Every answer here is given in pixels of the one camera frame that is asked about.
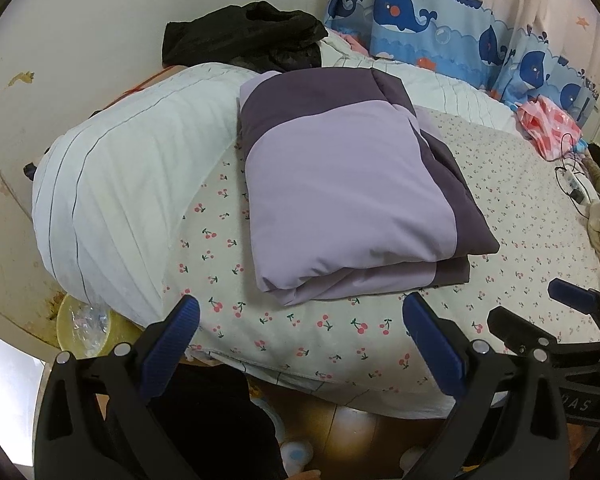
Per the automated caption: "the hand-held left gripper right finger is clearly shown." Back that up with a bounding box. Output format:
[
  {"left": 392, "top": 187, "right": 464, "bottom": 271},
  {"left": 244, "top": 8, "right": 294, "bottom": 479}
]
[{"left": 401, "top": 292, "right": 571, "bottom": 480}]

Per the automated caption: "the pink patterned cloth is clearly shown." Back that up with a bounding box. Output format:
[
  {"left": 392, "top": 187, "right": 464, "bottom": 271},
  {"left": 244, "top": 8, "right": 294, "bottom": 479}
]
[{"left": 516, "top": 96, "right": 583, "bottom": 162}]

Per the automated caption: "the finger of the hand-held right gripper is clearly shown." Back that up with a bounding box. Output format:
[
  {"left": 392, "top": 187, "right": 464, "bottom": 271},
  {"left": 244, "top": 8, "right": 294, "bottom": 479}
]
[
  {"left": 547, "top": 279, "right": 600, "bottom": 321},
  {"left": 486, "top": 305, "right": 600, "bottom": 361}
]

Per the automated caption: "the white power strip with cables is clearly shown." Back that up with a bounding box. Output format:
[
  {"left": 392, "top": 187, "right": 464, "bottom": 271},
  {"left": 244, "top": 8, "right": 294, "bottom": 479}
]
[{"left": 554, "top": 132, "right": 588, "bottom": 218}]

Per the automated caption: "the white blue slipper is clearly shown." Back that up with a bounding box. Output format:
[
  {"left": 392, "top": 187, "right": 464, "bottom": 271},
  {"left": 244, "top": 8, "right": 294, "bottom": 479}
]
[{"left": 280, "top": 440, "right": 308, "bottom": 476}]

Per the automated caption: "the whale print curtain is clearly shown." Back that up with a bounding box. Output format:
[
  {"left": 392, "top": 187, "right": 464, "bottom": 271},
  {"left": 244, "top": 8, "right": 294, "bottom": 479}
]
[{"left": 325, "top": 0, "right": 600, "bottom": 123}]

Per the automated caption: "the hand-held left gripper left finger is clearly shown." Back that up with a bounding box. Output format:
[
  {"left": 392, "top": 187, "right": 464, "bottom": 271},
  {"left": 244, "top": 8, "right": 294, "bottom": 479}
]
[{"left": 32, "top": 294, "right": 203, "bottom": 480}]

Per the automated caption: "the clear plastic bottle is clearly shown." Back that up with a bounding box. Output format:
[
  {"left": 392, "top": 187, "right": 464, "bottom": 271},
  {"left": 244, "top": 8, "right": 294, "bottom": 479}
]
[{"left": 70, "top": 304, "right": 112, "bottom": 353}]

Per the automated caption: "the cherry print bed sheet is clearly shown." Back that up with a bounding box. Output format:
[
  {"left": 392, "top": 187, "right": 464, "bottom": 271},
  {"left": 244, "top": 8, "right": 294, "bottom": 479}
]
[{"left": 160, "top": 105, "right": 600, "bottom": 421}]

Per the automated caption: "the white striped duvet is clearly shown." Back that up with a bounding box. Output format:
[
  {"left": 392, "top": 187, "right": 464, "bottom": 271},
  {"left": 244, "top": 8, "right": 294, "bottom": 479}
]
[{"left": 31, "top": 40, "right": 518, "bottom": 328}]

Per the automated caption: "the yellow plastic basin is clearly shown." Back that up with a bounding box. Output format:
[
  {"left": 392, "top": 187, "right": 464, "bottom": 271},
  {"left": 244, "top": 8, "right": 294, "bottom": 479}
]
[{"left": 56, "top": 292, "right": 131, "bottom": 358}]

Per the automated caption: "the lilac and purple jacket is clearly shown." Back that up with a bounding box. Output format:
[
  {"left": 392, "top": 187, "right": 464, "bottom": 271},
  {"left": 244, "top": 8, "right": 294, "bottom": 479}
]
[{"left": 237, "top": 67, "right": 501, "bottom": 307}]

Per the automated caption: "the black jacket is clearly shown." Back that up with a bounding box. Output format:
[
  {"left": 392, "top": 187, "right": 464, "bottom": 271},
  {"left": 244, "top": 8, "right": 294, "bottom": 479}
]
[{"left": 161, "top": 1, "right": 329, "bottom": 73}]

